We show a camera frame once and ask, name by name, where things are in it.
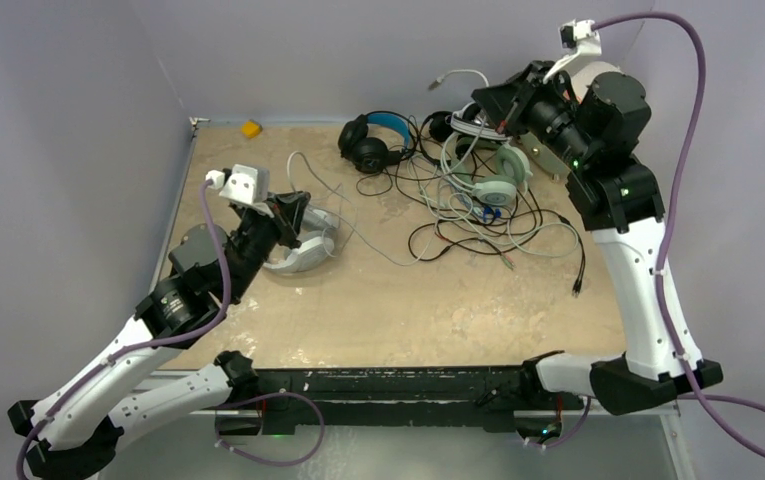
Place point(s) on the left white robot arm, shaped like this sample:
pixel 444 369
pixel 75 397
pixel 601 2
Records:
pixel 78 430

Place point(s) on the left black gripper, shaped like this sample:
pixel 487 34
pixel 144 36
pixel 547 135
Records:
pixel 291 205

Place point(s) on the black blue headphones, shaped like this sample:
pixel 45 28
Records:
pixel 369 154

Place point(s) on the white grey headphones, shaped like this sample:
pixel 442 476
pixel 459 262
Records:
pixel 318 235

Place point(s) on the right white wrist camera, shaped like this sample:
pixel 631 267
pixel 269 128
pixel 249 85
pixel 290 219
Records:
pixel 580 40

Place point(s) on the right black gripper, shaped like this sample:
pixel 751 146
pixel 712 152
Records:
pixel 508 106

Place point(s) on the white black headphones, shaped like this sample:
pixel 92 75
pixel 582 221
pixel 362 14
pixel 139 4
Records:
pixel 467 121

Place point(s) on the round pastel drawer cabinet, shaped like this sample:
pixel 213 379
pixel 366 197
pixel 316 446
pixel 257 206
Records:
pixel 581 79

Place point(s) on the mint green headphones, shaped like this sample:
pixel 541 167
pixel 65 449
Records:
pixel 509 176

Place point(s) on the small black on-ear headphones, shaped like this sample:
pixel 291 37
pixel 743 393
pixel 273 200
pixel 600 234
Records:
pixel 435 129

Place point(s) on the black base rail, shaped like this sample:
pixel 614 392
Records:
pixel 489 397

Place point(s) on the small yellow block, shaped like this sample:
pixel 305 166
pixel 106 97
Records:
pixel 251 129

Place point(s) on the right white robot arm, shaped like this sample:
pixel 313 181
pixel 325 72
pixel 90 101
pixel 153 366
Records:
pixel 620 205

